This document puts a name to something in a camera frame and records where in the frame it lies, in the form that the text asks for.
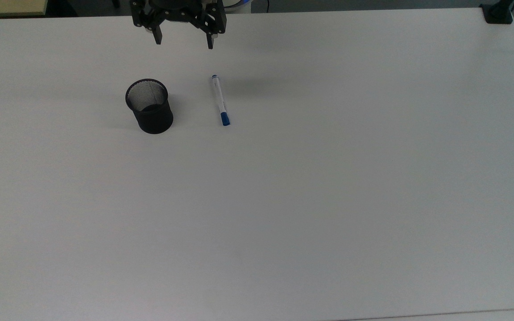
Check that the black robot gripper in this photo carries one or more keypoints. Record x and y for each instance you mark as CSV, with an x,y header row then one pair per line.
x,y
179,15

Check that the white marker with blue cap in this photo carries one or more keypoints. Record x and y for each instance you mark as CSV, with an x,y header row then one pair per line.
x,y
220,100

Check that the black mesh pen cup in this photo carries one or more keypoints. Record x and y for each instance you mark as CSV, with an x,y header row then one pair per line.
x,y
153,118

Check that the yellow board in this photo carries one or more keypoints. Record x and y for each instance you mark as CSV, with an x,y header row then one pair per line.
x,y
7,6

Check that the black table clamp mount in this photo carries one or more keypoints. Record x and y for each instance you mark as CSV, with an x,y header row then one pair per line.
x,y
498,13

